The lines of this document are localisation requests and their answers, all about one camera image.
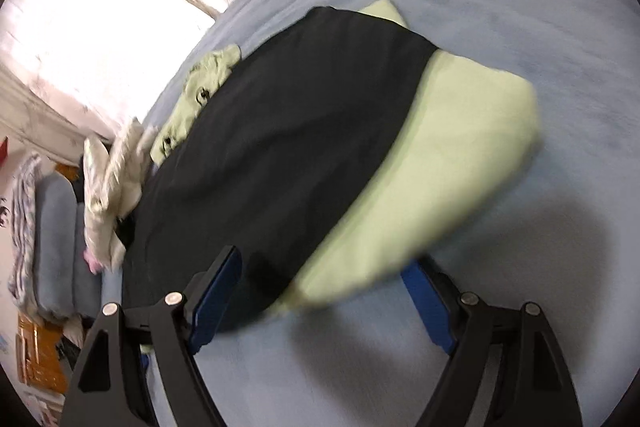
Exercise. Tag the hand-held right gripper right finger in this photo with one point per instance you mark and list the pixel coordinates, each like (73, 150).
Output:
(427, 312)

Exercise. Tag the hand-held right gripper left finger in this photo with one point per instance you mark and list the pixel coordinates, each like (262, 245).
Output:
(215, 294)

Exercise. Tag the green and black hoodie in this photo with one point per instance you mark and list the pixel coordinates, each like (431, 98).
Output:
(275, 157)

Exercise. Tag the white and pink cat plush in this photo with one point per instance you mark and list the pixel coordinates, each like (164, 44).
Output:
(93, 262)

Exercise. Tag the white puffer jacket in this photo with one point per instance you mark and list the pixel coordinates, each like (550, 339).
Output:
(112, 187)

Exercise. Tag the folded blue blanket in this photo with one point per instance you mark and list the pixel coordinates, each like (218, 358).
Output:
(60, 232)

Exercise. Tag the orange patterned box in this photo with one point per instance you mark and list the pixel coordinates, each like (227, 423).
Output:
(42, 352)

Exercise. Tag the purple patterned quilt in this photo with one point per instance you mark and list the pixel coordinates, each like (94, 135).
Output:
(25, 227)

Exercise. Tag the bed with blue sheet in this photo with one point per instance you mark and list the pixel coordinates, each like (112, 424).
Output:
(525, 32)

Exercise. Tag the white floral curtain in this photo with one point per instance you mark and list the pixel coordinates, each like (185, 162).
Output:
(100, 7)

